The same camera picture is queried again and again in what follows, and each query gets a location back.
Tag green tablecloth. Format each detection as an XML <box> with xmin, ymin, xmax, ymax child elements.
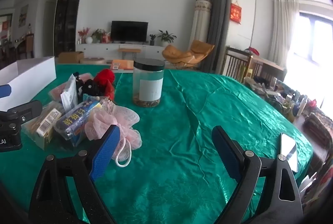
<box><xmin>0</xmin><ymin>64</ymin><xmax>314</xmax><ymax>224</ymax></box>

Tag orange lounge chair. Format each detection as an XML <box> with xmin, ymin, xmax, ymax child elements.
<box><xmin>162</xmin><ymin>40</ymin><xmax>215</xmax><ymax>70</ymax></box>

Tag red yarn ball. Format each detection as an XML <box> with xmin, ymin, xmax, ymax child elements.
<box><xmin>93</xmin><ymin>69</ymin><xmax>116</xmax><ymax>85</ymax></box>

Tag light wooden chair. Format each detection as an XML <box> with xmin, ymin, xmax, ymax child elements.
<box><xmin>250</xmin><ymin>56</ymin><xmax>287</xmax><ymax>82</ymax></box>

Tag red wall hanging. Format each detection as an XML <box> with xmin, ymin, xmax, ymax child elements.
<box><xmin>230</xmin><ymin>0</ymin><xmax>242</xmax><ymax>24</ymax></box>

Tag red flowers in vase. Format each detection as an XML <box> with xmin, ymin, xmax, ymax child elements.
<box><xmin>77</xmin><ymin>27</ymin><xmax>91</xmax><ymax>44</ymax></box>

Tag green plant with red ornament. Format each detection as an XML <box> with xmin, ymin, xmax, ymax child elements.
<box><xmin>91</xmin><ymin>29</ymin><xmax>108</xmax><ymax>44</ymax></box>

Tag framed wall painting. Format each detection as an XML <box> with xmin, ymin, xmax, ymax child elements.
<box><xmin>19</xmin><ymin>4</ymin><xmax>29</xmax><ymax>27</ymax></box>

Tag blue plastic packet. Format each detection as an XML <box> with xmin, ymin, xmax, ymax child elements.
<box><xmin>53</xmin><ymin>100</ymin><xmax>103</xmax><ymax>148</ymax></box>

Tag pink mesh bath pouf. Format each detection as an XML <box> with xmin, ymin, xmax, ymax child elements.
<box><xmin>84</xmin><ymin>106</ymin><xmax>143</xmax><ymax>168</ymax></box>

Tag large green potted plant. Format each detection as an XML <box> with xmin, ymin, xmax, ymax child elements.
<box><xmin>157</xmin><ymin>30</ymin><xmax>177</xmax><ymax>47</ymax></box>

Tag beige round floor pad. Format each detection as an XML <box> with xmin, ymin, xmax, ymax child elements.
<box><xmin>79</xmin><ymin>57</ymin><xmax>106</xmax><ymax>65</ymax></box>

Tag yellow white carton with barcode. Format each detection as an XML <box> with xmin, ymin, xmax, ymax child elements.
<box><xmin>21</xmin><ymin>102</ymin><xmax>63</xmax><ymax>150</ymax></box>

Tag brown cardboard box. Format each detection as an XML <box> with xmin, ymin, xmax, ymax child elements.
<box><xmin>58</xmin><ymin>51</ymin><xmax>84</xmax><ymax>63</ymax></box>

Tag black display cabinet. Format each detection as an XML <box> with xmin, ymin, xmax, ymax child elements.
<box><xmin>53</xmin><ymin>0</ymin><xmax>86</xmax><ymax>58</ymax></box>

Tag white printed pouch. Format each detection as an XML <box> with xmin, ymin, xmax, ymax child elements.
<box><xmin>60</xmin><ymin>74</ymin><xmax>79</xmax><ymax>111</ymax></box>

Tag pink patterned packet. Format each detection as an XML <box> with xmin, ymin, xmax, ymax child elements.
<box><xmin>48</xmin><ymin>73</ymin><xmax>94</xmax><ymax>101</ymax></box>

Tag white cardboard box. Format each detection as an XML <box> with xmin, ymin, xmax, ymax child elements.
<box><xmin>0</xmin><ymin>56</ymin><xmax>57</xmax><ymax>112</ymax></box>

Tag clear jar with black lid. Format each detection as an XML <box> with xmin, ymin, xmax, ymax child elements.
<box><xmin>133</xmin><ymin>58</ymin><xmax>165</xmax><ymax>108</ymax></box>

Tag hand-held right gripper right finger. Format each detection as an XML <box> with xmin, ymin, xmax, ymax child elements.
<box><xmin>211</xmin><ymin>126</ymin><xmax>303</xmax><ymax>224</ymax></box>

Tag white sheer curtain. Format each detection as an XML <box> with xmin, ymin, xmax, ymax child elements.
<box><xmin>268</xmin><ymin>0</ymin><xmax>299</xmax><ymax>68</ymax></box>

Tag wooden stool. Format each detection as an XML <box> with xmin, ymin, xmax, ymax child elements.
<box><xmin>117</xmin><ymin>48</ymin><xmax>141</xmax><ymax>60</ymax></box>

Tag covered standing air conditioner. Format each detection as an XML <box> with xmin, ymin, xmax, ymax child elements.
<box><xmin>191</xmin><ymin>0</ymin><xmax>212</xmax><ymax>51</ymax></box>

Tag large window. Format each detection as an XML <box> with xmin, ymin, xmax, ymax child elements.
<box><xmin>294</xmin><ymin>12</ymin><xmax>333</xmax><ymax>66</ymax></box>

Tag black television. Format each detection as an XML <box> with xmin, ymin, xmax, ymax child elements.
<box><xmin>111</xmin><ymin>21</ymin><xmax>149</xmax><ymax>43</ymax></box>

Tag grey curtain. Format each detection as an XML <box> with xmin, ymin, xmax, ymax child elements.
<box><xmin>207</xmin><ymin>0</ymin><xmax>229</xmax><ymax>75</ymax></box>

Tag smartphone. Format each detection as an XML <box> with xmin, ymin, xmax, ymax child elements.
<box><xmin>280</xmin><ymin>132</ymin><xmax>299</xmax><ymax>173</ymax></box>

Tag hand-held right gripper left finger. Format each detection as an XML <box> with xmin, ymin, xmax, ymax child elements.
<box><xmin>28</xmin><ymin>124</ymin><xmax>121</xmax><ymax>224</ymax></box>

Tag white television cabinet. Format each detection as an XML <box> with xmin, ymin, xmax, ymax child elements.
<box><xmin>76</xmin><ymin>43</ymin><xmax>177</xmax><ymax>60</ymax></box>

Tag orange flat box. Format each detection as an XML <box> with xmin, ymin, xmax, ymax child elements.
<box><xmin>111</xmin><ymin>60</ymin><xmax>134</xmax><ymax>70</ymax></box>

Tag pile of assorted clutter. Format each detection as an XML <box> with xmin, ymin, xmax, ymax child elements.
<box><xmin>245</xmin><ymin>76</ymin><xmax>333</xmax><ymax>148</ymax></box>

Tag dark wooden chair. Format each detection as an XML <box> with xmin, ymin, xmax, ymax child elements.
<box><xmin>224</xmin><ymin>46</ymin><xmax>251</xmax><ymax>82</ymax></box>

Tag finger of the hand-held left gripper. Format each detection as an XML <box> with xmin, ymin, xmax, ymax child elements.
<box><xmin>0</xmin><ymin>100</ymin><xmax>43</xmax><ymax>124</ymax></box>
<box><xmin>0</xmin><ymin>84</ymin><xmax>12</xmax><ymax>97</ymax></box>

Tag black knitted pouch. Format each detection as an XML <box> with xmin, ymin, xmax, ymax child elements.
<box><xmin>73</xmin><ymin>72</ymin><xmax>105</xmax><ymax>96</ymax></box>

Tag red foil packet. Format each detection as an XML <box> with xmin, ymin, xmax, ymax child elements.
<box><xmin>103</xmin><ymin>81</ymin><xmax>117</xmax><ymax>101</ymax></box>

